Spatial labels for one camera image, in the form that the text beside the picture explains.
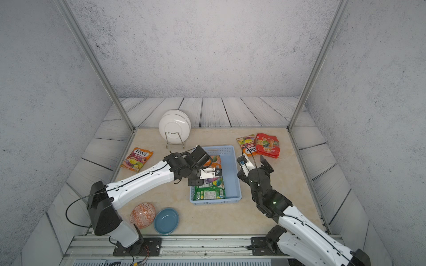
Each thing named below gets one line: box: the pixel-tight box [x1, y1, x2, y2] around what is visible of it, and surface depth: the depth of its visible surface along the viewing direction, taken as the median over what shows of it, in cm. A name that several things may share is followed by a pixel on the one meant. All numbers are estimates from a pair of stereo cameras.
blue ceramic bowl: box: [154, 207, 180, 235], surface depth 81 cm
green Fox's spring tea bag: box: [193, 176, 226, 201], surface depth 88 cm
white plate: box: [158, 109, 192, 145], surface depth 106 cm
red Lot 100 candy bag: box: [255, 133, 281, 160], surface depth 106 cm
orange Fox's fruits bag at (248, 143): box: [235, 134, 258, 157], surface depth 111 cm
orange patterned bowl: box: [129, 202, 156, 229], surface depth 82 cm
